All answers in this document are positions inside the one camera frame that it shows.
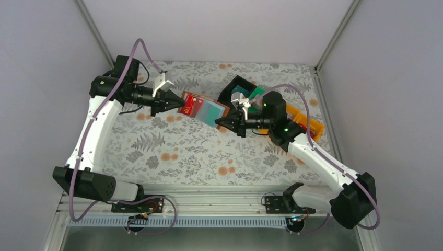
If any floral table mat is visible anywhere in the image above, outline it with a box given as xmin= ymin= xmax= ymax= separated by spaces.
xmin=102 ymin=61 xmax=323 ymax=186

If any red credit card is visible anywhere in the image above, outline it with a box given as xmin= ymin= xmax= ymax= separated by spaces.
xmin=178 ymin=93 xmax=204 ymax=118

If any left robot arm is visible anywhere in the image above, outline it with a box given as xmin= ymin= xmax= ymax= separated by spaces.
xmin=53 ymin=55 xmax=184 ymax=212

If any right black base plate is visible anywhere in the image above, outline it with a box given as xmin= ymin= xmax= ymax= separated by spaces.
xmin=263 ymin=195 xmax=316 ymax=214

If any aluminium rail frame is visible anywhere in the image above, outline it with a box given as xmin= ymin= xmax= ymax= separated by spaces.
xmin=77 ymin=185 xmax=327 ymax=229

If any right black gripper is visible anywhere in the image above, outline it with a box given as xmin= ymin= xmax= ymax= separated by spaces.
xmin=216 ymin=108 xmax=273 ymax=138

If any teal credit card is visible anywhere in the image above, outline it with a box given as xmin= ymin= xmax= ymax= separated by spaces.
xmin=195 ymin=101 xmax=226 ymax=128

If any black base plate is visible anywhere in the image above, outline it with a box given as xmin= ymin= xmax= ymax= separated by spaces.
xmin=111 ymin=195 xmax=165 ymax=214
xmin=263 ymin=195 xmax=316 ymax=214

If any black storage bin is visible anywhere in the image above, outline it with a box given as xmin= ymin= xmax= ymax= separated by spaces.
xmin=217 ymin=75 xmax=257 ymax=107

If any orange storage bin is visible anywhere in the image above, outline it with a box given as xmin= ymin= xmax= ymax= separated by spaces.
xmin=285 ymin=103 xmax=325 ymax=165

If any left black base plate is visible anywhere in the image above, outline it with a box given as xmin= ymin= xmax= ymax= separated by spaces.
xmin=111 ymin=195 xmax=165 ymax=214

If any green storage bin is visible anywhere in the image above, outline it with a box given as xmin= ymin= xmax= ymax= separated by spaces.
xmin=248 ymin=86 xmax=265 ymax=112

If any brown leather card holder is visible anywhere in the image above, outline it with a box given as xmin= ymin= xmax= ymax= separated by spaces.
xmin=178 ymin=91 xmax=230 ymax=129

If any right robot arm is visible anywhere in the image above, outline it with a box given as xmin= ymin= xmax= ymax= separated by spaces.
xmin=215 ymin=91 xmax=380 ymax=229

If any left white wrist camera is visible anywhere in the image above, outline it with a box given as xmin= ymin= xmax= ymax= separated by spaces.
xmin=152 ymin=71 xmax=175 ymax=97

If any teal item in black bin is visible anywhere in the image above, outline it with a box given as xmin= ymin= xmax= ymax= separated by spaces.
xmin=231 ymin=86 xmax=249 ymax=101

